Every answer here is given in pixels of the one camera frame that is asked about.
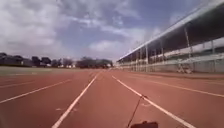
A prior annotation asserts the row of trees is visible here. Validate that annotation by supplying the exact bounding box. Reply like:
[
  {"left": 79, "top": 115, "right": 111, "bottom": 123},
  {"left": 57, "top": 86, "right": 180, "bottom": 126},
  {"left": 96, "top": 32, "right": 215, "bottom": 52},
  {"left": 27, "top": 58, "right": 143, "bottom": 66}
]
[{"left": 31, "top": 55, "right": 115, "bottom": 70}]

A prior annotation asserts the red running track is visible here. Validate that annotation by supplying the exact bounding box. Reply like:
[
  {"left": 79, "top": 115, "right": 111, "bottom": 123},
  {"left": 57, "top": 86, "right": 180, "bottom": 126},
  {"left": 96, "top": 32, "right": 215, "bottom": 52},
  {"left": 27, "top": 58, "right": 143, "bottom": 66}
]
[{"left": 0, "top": 68, "right": 224, "bottom": 128}]

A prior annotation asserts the grass field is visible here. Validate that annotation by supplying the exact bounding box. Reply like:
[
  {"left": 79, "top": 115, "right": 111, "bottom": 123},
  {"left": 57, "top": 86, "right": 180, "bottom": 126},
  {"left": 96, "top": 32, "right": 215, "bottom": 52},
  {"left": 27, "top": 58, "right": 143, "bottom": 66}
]
[{"left": 0, "top": 65, "right": 103, "bottom": 77}]

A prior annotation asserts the long roofed grandstand building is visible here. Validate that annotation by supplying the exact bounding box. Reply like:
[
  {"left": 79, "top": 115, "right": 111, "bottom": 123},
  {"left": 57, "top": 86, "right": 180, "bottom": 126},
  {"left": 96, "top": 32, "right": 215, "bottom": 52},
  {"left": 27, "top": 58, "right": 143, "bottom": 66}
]
[{"left": 115, "top": 1, "right": 224, "bottom": 75}]

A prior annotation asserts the low dark building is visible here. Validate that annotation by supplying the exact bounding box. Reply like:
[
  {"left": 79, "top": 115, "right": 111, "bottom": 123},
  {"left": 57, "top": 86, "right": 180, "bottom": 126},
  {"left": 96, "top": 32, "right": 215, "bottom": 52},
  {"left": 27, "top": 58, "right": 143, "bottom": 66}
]
[{"left": 0, "top": 52, "right": 34, "bottom": 68}]

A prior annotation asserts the pale metal frame stand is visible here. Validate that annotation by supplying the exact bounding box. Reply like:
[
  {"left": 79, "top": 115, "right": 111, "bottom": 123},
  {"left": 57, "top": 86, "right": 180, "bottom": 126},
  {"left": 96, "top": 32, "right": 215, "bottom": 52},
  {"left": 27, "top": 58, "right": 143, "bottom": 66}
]
[{"left": 176, "top": 62, "right": 195, "bottom": 75}]

